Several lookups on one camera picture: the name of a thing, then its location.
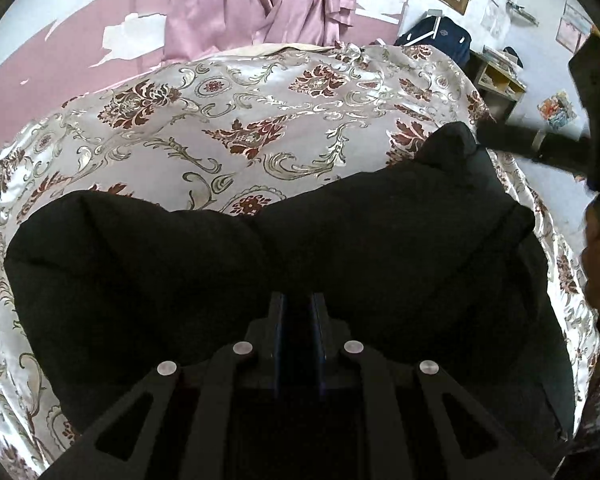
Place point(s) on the white wall papers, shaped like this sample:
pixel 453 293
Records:
pixel 496 16

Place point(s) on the floral satin bedspread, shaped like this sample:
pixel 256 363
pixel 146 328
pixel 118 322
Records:
pixel 205 125

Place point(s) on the pink wall calendar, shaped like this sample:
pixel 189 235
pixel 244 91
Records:
pixel 574 25

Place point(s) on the navy blue bag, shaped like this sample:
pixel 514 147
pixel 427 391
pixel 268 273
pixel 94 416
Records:
pixel 440 40

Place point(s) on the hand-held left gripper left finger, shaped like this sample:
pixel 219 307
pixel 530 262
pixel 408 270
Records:
pixel 260 360

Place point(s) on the colourful wall poster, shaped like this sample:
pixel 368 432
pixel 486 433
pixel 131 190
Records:
pixel 556 110

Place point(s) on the yellow wooden shelf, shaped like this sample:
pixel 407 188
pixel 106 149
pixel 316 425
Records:
pixel 500 77

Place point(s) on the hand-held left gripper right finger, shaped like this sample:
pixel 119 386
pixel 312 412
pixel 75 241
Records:
pixel 335 360

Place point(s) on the black jacket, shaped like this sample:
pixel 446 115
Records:
pixel 380 245

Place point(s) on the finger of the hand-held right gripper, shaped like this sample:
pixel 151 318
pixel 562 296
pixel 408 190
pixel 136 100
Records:
pixel 530 142

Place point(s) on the pink curtain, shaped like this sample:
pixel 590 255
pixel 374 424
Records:
pixel 260 5

